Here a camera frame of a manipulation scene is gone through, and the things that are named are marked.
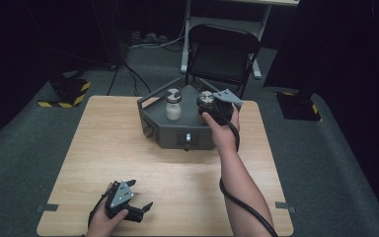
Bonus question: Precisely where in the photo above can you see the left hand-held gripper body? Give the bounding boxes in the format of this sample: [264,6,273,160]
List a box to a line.
[105,180,145,223]

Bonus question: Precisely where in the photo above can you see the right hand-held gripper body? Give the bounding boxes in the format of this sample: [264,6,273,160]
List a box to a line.
[208,88,245,126]

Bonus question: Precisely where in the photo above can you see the glass jar with pale contents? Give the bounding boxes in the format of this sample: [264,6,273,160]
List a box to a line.
[196,90,217,124]

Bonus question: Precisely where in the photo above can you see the glass jar with white powder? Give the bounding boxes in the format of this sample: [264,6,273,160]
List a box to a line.
[164,87,183,121]

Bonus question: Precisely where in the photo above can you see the grey angular rack tray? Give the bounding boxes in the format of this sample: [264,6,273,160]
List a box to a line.
[136,77,243,152]

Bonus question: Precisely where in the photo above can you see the person's right hand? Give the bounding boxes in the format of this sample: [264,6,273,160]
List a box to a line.
[201,105,241,154]

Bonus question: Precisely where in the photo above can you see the person's left hand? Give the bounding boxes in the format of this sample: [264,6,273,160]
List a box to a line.
[85,183,130,237]

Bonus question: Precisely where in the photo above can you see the black folding chair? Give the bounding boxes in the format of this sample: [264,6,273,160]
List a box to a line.
[185,23,262,101]

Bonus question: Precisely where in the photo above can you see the yellow black striped block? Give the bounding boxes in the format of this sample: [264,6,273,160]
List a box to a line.
[275,91,322,122]
[38,76,92,110]

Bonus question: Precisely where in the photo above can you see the grey tape strip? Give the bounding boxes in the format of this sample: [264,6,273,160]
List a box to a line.
[274,200,297,213]
[36,202,60,213]

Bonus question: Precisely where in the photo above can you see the power strip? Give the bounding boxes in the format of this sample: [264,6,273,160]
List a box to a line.
[129,31,170,46]

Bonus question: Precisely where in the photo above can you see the black stand pole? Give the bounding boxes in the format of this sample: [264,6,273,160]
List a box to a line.
[90,0,123,71]

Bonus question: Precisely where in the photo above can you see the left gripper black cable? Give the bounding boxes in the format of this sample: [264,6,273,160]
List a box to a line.
[87,192,114,229]

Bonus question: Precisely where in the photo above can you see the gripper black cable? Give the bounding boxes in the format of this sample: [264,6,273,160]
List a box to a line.
[218,117,279,237]
[87,192,114,229]

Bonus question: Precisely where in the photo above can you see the black floor cable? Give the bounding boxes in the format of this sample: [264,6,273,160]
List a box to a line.
[107,61,153,97]

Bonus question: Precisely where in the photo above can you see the white floor cable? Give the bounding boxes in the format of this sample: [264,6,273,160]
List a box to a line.
[127,19,188,50]

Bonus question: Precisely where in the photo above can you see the white metal desk frame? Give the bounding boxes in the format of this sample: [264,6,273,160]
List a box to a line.
[180,0,300,80]

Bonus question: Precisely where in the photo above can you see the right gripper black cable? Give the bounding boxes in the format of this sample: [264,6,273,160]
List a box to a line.
[218,117,279,237]

